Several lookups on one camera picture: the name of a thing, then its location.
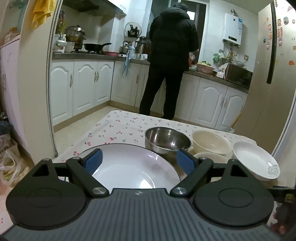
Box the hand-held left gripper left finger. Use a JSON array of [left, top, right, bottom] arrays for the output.
[[31, 148, 110, 197]]

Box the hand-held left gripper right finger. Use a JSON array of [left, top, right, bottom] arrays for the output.
[[169, 148, 249, 198]]

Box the stainless steel bowl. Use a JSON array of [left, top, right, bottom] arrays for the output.
[[144, 127, 192, 154]]

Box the large white dark-rimmed plate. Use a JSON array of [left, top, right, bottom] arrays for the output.
[[77, 144, 185, 189]]

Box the small cream bowl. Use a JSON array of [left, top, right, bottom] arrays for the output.
[[188, 152, 229, 164]]

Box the large cream bowl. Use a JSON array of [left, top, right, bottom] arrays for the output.
[[191, 130, 232, 154]]

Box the cherry-print tablecloth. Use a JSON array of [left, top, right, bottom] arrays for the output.
[[52, 110, 278, 188]]

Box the white base cabinet with sink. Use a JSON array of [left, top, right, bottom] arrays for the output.
[[159, 72, 249, 130]]

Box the white flower-print bowl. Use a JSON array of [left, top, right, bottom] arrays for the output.
[[232, 141, 280, 181]]

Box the white base cabinet with stove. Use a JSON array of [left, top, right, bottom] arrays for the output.
[[50, 59, 151, 127]]

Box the white plastic bag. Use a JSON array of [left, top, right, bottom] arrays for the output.
[[0, 133, 23, 187]]

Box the woven vegetable basket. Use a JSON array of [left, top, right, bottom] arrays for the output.
[[196, 62, 215, 74]]

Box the brown microwave oven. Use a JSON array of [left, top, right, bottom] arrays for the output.
[[225, 63, 253, 89]]

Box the blue hanging rag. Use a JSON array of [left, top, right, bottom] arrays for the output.
[[122, 46, 136, 77]]

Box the champagne refrigerator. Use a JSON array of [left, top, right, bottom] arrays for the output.
[[233, 0, 296, 160]]

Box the black frying pan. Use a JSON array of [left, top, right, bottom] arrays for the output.
[[83, 43, 112, 52]]

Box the pale pink cabinet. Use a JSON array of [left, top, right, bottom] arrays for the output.
[[0, 35, 26, 149]]

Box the steel kettle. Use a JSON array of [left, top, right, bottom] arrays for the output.
[[119, 40, 130, 55]]

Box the dark thermos jug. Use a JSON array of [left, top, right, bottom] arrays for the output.
[[135, 36, 148, 54]]

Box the steel steamer pot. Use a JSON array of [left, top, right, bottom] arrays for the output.
[[65, 25, 86, 50]]

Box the white water heater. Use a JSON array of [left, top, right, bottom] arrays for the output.
[[222, 13, 244, 43]]

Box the kitchen window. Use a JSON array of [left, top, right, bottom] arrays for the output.
[[148, 0, 210, 50]]

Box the range hood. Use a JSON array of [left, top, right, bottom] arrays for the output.
[[62, 0, 127, 16]]

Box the yellow cloth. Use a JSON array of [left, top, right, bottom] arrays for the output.
[[32, 0, 56, 29]]

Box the group of fridge magnets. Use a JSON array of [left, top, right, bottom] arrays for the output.
[[262, 10, 296, 67]]

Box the wall knife rack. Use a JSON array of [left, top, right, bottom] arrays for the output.
[[125, 22, 142, 38]]

